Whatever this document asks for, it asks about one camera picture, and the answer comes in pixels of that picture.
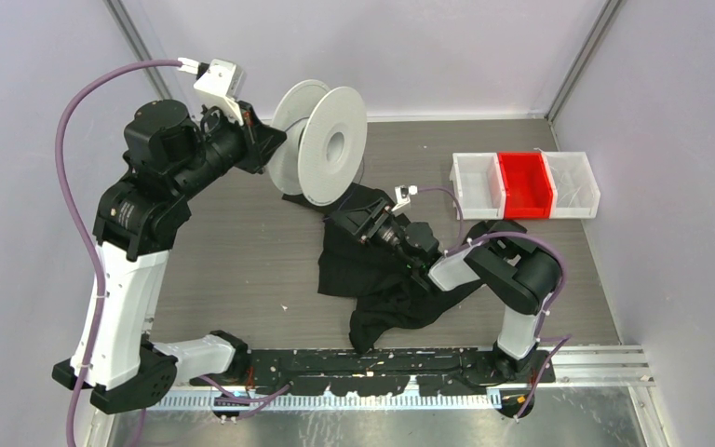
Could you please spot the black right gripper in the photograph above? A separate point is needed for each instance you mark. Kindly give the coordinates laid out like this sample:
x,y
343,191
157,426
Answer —
x,y
366,223

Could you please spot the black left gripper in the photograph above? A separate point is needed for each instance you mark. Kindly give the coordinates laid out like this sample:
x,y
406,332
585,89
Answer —
x,y
258,141

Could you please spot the white perforated cable spool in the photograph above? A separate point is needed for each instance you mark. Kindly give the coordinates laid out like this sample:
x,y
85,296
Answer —
x,y
326,131

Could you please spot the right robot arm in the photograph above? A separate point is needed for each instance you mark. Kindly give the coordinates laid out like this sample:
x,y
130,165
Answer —
x,y
521,270

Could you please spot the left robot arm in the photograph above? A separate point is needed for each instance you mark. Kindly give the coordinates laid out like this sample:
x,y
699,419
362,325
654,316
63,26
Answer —
x,y
171,159

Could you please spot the black cloth garment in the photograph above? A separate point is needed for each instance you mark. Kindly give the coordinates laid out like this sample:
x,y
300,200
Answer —
x,y
386,296

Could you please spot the white plastic bin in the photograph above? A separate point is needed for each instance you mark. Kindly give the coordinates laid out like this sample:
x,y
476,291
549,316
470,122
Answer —
x,y
478,183

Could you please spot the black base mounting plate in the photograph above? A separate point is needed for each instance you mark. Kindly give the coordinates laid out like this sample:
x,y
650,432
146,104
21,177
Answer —
x,y
460,371

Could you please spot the red plastic bin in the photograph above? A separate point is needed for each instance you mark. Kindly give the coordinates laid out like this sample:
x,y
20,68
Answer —
x,y
529,192

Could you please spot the clear plastic bin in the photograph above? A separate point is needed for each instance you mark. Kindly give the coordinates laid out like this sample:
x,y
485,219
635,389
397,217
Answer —
x,y
576,194

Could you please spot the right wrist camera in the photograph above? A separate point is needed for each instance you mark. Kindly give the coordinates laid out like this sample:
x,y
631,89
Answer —
x,y
403,194

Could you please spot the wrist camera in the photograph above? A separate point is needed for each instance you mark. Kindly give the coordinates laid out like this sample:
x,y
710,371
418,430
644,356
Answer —
x,y
217,84
403,194

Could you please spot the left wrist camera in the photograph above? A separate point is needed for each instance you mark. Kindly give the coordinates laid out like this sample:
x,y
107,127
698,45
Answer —
x,y
217,84

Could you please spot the aluminium frame rail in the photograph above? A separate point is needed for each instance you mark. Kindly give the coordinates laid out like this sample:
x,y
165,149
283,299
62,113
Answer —
x,y
577,366

